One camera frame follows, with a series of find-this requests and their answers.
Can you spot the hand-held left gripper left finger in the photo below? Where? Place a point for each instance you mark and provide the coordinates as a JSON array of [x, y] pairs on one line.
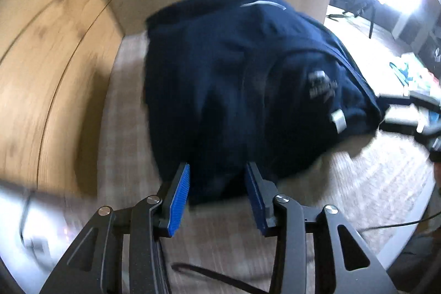
[[179, 201]]

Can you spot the person's black jacket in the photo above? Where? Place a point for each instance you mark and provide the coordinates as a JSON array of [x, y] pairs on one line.
[[413, 252]]

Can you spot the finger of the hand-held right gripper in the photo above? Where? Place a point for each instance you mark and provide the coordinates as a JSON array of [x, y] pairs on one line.
[[420, 99], [403, 125]]

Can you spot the white power strip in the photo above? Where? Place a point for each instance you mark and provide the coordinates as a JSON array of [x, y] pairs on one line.
[[41, 242]]

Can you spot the plaid woven blanket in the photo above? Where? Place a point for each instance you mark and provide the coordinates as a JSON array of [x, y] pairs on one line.
[[344, 177]]

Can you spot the navy blue shirt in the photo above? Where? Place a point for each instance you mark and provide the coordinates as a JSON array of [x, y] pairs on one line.
[[241, 90]]

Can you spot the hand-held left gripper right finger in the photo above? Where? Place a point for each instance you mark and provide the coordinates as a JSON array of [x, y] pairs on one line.
[[256, 201]]

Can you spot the pine plank board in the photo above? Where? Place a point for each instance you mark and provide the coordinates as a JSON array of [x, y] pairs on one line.
[[51, 73]]

